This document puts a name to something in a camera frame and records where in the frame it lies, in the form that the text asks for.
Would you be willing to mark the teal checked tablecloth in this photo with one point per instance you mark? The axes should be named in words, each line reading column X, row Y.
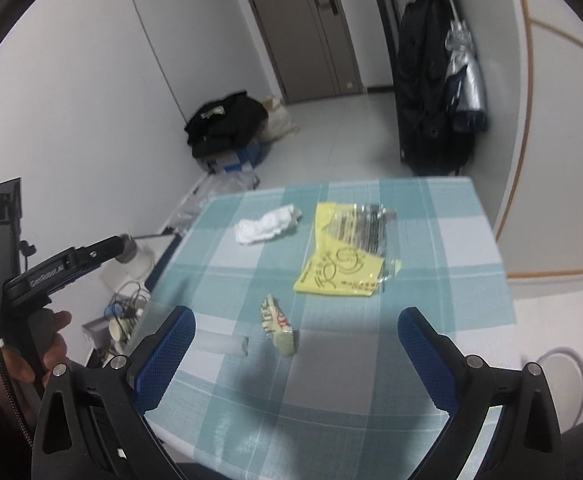
column 421, row 280

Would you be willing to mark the white round bin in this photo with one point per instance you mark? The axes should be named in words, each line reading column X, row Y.
column 566, row 380

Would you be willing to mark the white tissue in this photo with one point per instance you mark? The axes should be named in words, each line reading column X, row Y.
column 264, row 225

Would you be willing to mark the black hanging coat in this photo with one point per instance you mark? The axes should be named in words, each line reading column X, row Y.
column 421, row 50

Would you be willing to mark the black backpack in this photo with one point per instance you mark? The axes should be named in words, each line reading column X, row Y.
column 439, row 145

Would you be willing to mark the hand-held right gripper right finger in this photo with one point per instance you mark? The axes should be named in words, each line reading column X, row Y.
column 424, row 355

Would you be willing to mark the dark flat panel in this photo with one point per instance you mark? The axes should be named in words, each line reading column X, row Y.
column 169, row 260

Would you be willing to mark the brown door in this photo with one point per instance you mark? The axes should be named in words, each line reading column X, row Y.
column 301, row 35

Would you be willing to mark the clear plastic bag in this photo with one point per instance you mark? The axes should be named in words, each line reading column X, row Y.
column 211, row 187

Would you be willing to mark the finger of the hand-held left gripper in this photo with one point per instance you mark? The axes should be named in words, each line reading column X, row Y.
column 104, row 247
column 71, row 276

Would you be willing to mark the silver folded umbrella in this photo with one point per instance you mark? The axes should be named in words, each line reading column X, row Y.
column 466, row 75

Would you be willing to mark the person's left hand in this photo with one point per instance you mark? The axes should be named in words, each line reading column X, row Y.
column 21, row 367

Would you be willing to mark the paper cup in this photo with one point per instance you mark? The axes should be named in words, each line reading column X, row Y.
column 119, row 330

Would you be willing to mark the black clothing pile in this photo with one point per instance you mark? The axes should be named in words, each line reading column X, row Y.
column 226, row 120

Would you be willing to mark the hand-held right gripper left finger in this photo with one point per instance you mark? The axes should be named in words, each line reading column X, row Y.
column 166, row 355

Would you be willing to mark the yellow wrapper with clear film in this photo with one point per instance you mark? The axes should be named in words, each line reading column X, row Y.
column 341, row 266

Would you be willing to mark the black coat rack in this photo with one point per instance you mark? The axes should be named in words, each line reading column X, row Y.
column 389, row 50

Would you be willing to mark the black metal stand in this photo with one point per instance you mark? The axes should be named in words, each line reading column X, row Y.
column 4, row 210

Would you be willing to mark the grey tape roll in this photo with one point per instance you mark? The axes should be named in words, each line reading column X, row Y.
column 125, row 251

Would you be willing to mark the small green white wrapper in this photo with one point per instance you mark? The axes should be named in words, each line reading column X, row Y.
column 277, row 327

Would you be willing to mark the beige tote bag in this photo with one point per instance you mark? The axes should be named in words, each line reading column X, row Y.
column 281, row 122

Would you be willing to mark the blue white cardboard box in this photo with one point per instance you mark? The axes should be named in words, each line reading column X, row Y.
column 241, row 157

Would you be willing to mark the thin metal rod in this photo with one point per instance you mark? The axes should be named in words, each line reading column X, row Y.
column 149, row 233

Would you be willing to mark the grey small box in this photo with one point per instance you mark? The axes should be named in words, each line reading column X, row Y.
column 94, row 332

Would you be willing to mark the clear plastic tube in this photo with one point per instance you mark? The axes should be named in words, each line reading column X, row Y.
column 221, row 344

